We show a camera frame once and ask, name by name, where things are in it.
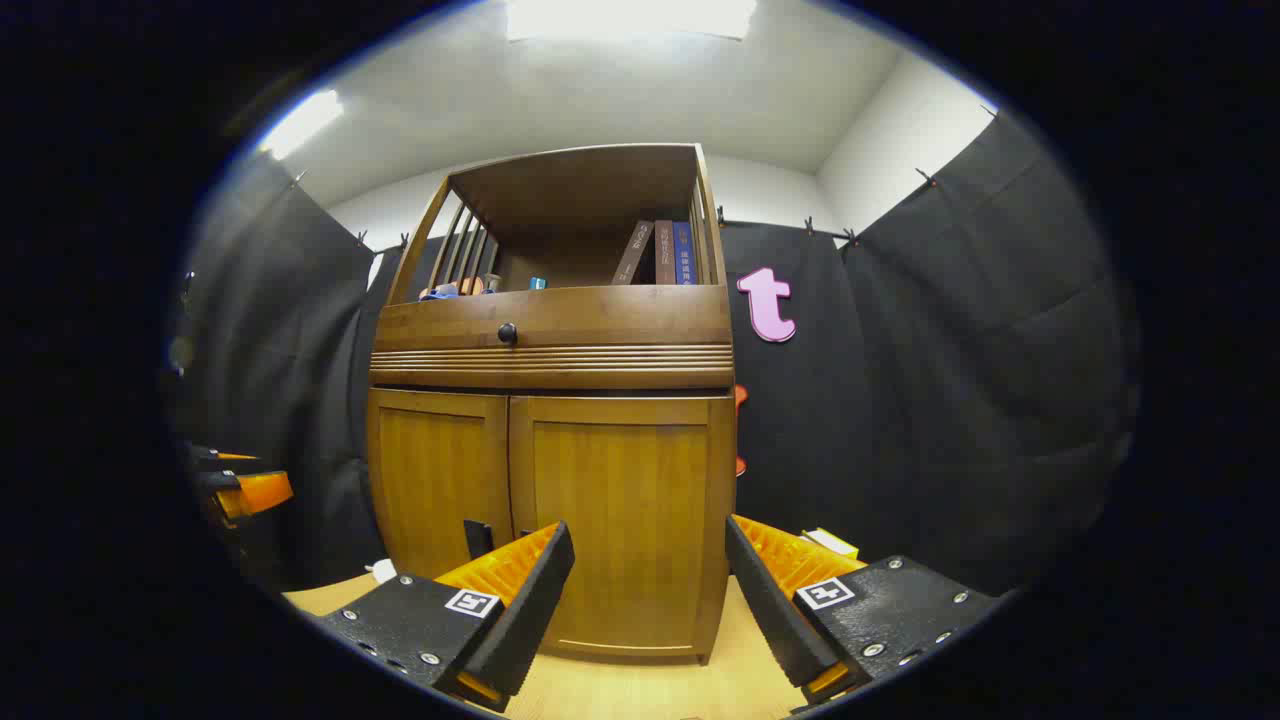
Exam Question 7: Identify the small ceiling light panel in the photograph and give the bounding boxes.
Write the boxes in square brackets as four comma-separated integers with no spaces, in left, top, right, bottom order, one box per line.
[258,90,344,161]

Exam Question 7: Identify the large ceiling light panel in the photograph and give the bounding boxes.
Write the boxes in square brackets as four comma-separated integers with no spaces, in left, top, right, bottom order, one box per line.
[505,0,758,43]

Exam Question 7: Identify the black backdrop cloth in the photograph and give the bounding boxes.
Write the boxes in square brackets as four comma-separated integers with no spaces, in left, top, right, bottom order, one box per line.
[165,105,1141,601]

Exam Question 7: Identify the wooden double-door shoe cabinet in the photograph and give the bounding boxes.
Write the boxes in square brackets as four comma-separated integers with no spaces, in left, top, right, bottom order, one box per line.
[366,143,738,665]

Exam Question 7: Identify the wooden cabinet drawer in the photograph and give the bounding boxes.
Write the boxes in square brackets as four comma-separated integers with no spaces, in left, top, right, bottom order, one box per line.
[375,285,734,351]

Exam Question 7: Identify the wooden cabinet door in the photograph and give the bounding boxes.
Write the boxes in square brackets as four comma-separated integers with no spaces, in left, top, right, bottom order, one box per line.
[508,395,738,661]
[368,388,513,581]

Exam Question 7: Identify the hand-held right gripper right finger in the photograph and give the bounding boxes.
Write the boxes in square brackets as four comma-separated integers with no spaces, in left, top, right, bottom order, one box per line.
[725,514,1006,713]

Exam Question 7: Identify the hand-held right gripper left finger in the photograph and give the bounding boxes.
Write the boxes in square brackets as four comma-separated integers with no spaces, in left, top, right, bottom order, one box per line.
[312,520,576,713]

